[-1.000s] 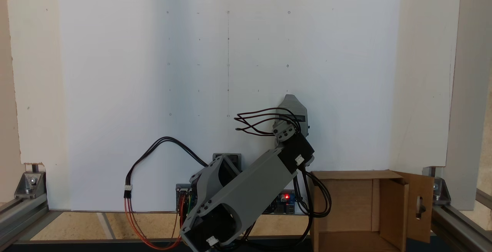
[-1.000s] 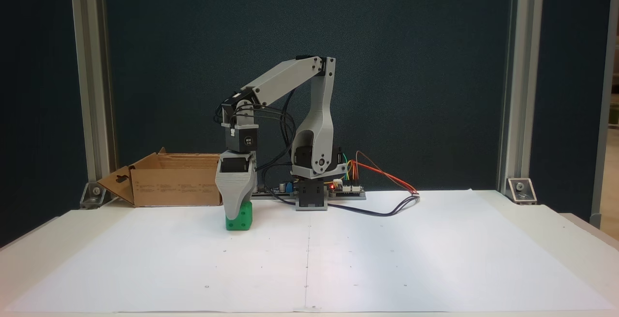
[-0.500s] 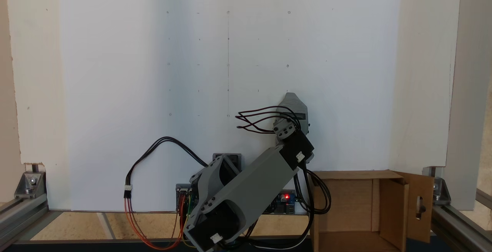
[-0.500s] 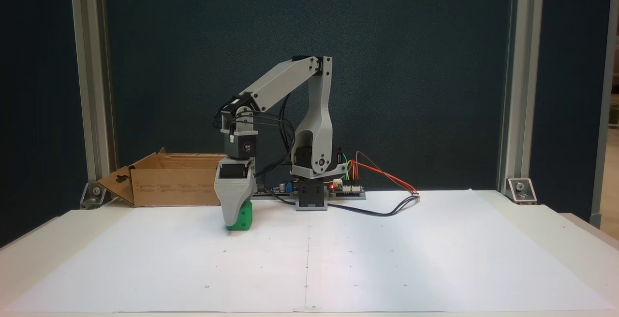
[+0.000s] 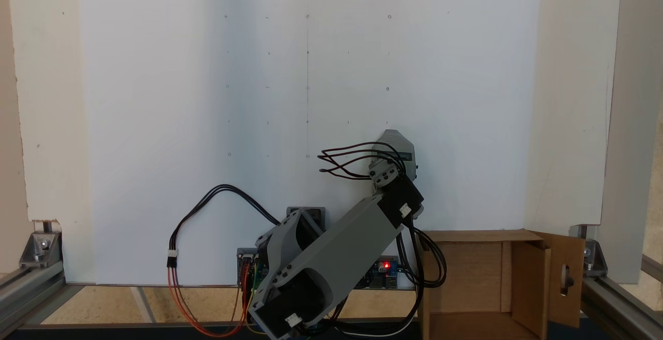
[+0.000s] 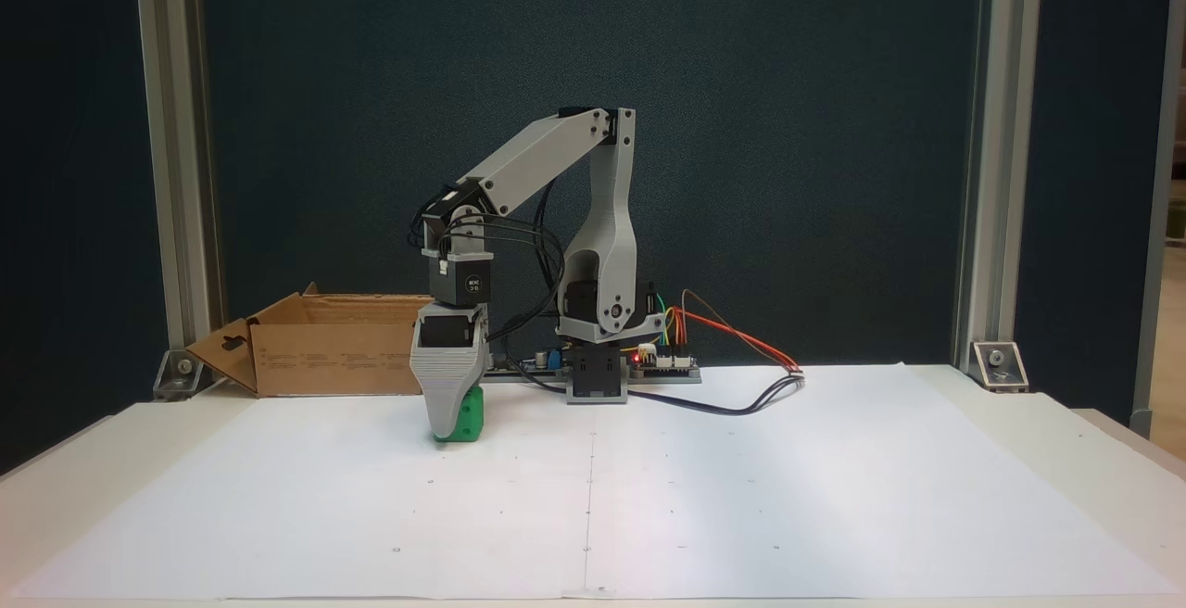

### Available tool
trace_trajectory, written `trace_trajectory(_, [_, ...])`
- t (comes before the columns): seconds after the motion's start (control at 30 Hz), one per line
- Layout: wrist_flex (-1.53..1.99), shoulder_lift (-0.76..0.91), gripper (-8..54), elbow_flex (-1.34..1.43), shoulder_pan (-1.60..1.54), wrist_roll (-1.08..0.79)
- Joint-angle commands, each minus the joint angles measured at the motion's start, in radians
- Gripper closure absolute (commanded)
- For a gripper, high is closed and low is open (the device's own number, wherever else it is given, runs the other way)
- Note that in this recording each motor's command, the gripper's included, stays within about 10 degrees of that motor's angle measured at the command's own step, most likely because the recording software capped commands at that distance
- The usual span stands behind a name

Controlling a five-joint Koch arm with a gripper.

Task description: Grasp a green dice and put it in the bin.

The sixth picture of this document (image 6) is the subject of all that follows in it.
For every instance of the metal corner bracket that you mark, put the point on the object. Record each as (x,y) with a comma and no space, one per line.
(999,367)
(181,376)

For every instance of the blue circuit board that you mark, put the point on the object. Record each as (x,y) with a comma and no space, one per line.
(547,360)

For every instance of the open cardboard box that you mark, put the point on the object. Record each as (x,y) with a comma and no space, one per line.
(334,358)

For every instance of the white paper sheet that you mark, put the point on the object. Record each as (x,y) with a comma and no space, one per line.
(741,497)

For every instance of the green die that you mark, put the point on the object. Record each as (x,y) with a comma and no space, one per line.
(474,413)

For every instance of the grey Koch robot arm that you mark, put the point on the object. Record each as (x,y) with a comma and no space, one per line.
(537,154)

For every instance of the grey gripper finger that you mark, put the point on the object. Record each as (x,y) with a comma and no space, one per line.
(447,409)

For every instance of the aluminium frame post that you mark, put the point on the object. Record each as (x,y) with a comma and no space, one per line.
(171,126)
(996,126)

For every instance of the dark partition panel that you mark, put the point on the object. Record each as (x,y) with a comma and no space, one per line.
(1093,172)
(371,80)
(65,172)

